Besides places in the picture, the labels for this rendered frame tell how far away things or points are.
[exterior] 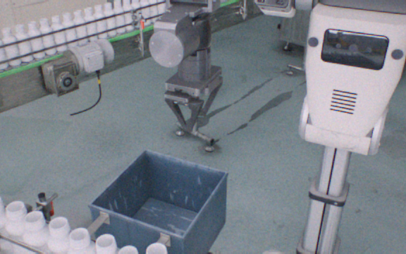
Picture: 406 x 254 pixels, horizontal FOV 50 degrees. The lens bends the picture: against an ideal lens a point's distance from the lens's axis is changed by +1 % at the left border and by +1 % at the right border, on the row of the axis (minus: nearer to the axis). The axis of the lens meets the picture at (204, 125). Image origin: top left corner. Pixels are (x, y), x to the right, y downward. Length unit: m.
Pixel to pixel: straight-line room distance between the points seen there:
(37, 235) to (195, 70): 0.50
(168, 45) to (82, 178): 2.41
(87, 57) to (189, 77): 1.40
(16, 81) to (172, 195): 0.96
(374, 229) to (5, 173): 2.36
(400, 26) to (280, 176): 2.00
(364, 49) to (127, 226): 0.78
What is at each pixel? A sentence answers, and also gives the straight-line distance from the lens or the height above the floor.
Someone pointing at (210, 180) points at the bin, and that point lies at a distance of 1.44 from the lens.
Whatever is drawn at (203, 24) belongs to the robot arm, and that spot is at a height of 1.58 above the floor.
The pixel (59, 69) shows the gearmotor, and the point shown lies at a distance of 2.10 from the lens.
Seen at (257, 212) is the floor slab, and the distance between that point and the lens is 2.66.
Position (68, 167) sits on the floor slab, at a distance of 3.13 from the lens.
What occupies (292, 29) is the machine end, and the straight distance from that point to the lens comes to 4.75.
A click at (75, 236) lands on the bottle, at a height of 1.15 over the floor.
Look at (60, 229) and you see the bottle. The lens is 0.96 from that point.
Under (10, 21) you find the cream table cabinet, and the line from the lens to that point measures 4.72.
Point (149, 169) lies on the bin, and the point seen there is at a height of 0.87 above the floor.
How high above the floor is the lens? 1.81
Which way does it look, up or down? 32 degrees down
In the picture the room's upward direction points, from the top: straight up
